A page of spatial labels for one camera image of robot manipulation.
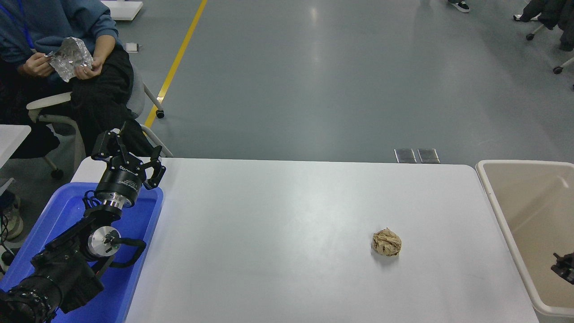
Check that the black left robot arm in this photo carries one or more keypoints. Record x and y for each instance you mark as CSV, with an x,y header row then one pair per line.
x,y
67,269

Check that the large pale bin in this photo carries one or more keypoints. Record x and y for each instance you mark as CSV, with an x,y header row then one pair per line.
x,y
529,193

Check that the white office chair base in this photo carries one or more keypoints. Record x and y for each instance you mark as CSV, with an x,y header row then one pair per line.
x,y
565,65

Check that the person's left forearm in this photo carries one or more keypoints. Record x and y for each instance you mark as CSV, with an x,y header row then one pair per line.
x,y
105,45

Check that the blue plastic tray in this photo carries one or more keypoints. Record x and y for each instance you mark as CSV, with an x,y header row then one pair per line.
x,y
141,233

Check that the silver foil tray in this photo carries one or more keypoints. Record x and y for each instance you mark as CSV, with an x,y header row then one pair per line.
x,y
69,58

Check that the person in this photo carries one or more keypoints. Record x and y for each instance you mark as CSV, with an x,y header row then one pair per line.
x,y
67,18
459,5

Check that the pale grey office chair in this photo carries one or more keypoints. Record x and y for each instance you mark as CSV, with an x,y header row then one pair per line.
x,y
49,101

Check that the person's right hand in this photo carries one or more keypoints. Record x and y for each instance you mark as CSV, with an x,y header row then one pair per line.
x,y
36,66

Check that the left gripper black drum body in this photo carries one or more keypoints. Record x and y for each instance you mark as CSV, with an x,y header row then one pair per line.
x,y
120,181

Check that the crumpled tan paper ball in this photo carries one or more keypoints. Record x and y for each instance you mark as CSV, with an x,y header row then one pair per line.
x,y
386,242

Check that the person's left hand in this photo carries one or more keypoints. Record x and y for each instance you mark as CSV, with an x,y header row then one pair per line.
x,y
92,69

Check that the white side table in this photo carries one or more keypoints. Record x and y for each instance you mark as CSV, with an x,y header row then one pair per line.
x,y
11,139

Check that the small silver floor plate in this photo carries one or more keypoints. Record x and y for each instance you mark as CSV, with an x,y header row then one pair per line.
x,y
132,47

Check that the metal floor outlet plate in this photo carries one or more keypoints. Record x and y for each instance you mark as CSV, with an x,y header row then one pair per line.
x,y
428,155
405,155

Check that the white flat panel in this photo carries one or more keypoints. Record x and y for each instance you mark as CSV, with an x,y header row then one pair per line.
x,y
123,8

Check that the pale shoe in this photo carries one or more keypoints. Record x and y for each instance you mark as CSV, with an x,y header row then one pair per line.
x,y
13,220

